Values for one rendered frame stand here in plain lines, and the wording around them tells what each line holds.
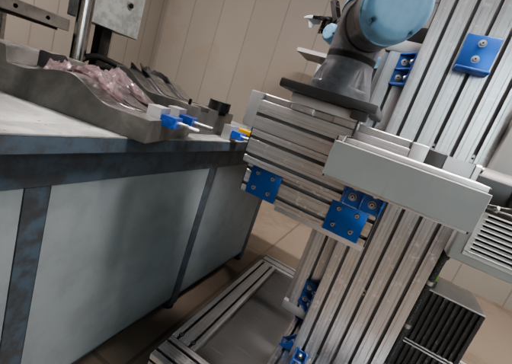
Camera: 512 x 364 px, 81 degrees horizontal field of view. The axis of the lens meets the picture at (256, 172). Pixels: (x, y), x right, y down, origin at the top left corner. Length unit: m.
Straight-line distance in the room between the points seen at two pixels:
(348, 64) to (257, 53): 2.87
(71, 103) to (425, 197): 0.77
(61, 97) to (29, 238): 0.32
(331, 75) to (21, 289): 0.84
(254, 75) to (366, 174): 3.01
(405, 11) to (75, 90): 0.69
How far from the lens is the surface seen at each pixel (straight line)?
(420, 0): 0.64
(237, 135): 1.10
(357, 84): 0.75
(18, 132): 0.63
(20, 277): 0.85
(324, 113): 0.73
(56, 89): 0.85
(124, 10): 1.89
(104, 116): 0.78
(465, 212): 0.60
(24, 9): 1.58
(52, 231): 0.82
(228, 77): 3.68
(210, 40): 3.92
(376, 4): 0.62
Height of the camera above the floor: 0.97
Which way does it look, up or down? 13 degrees down
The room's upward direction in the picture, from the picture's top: 19 degrees clockwise
